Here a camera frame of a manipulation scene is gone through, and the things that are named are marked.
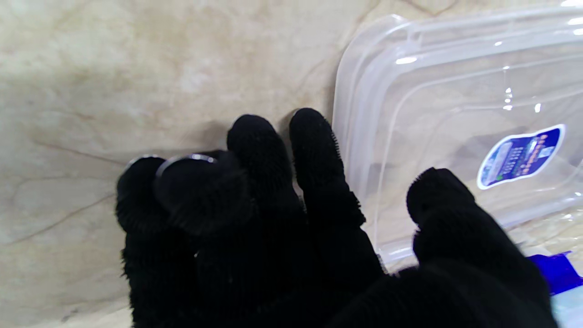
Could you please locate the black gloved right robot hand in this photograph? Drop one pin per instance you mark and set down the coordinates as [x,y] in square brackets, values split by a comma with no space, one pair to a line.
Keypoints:
[273,255]

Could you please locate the clear plastic crate lid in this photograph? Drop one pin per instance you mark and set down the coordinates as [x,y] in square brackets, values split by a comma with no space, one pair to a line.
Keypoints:
[432,114]

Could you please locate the clear plastic crate blue clips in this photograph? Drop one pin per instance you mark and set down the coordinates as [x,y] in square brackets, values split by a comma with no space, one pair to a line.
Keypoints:
[555,271]

